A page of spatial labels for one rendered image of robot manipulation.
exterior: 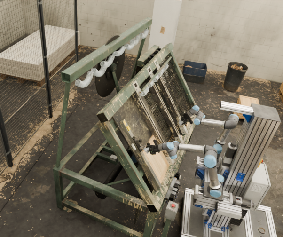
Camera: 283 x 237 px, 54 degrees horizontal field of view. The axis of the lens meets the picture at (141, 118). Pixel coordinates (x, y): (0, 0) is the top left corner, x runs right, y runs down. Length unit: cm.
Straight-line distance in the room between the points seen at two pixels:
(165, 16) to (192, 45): 192
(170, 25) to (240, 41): 242
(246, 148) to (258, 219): 161
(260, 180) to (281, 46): 566
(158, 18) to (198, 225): 455
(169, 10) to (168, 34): 53
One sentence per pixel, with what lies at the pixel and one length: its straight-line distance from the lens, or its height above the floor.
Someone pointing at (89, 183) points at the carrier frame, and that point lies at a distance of 347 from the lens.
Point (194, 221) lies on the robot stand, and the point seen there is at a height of 21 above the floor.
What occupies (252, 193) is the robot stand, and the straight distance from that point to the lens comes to 349.
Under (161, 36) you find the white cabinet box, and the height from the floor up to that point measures 120.
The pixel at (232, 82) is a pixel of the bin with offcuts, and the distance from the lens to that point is 754.
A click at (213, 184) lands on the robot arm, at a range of 300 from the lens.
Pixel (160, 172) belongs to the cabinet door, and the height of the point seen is 96.
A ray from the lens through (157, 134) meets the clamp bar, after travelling 340.
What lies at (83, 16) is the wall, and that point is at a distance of 874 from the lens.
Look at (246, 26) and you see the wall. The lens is 821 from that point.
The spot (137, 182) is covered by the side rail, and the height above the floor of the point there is 114.
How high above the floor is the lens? 344
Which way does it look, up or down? 36 degrees down
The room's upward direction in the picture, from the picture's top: 8 degrees clockwise
